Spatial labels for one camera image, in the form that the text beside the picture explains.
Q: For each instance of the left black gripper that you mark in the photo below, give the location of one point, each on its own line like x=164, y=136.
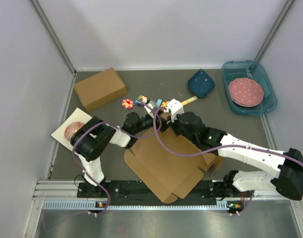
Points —
x=164, y=122

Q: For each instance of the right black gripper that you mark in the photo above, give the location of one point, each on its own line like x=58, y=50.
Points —
x=173, y=125

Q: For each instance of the brown cardboard box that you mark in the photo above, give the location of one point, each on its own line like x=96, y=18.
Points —
x=100, y=89
x=168, y=164

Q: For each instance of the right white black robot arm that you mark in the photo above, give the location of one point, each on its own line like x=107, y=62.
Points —
x=278, y=170

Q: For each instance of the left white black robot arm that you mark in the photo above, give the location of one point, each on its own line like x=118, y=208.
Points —
x=91, y=139

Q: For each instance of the closed brown cardboard box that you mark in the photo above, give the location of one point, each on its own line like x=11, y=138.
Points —
x=100, y=89

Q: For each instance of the pink plush flower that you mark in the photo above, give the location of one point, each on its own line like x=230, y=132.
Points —
x=127, y=104

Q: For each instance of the rainbow plush flower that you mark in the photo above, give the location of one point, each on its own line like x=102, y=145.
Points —
x=141, y=100

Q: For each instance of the yellow highlighter pen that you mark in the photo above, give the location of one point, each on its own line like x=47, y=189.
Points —
x=190, y=100

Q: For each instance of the orange plush flower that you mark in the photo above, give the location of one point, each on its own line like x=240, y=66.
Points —
x=164, y=105

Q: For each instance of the light blue highlighter pen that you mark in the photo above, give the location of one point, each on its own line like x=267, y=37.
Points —
x=158, y=103

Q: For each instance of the dark blue teardrop dish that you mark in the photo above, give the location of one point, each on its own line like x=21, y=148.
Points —
x=201, y=84

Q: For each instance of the white square board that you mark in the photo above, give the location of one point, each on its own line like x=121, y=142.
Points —
x=77, y=116

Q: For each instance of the red patterned bowl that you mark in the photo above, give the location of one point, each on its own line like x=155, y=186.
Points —
x=72, y=129

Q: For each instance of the pink polka dot plate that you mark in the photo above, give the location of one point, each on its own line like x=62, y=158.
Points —
x=245, y=92

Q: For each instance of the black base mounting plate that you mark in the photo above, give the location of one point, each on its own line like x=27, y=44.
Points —
x=132, y=192

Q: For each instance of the teal transparent plastic bin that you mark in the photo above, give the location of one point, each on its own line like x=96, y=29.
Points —
x=249, y=69

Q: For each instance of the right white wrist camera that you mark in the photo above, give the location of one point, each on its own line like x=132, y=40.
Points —
x=175, y=108

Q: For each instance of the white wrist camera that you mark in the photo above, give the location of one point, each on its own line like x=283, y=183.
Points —
x=175, y=108
x=150, y=108

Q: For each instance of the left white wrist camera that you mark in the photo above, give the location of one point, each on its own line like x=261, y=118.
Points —
x=150, y=108

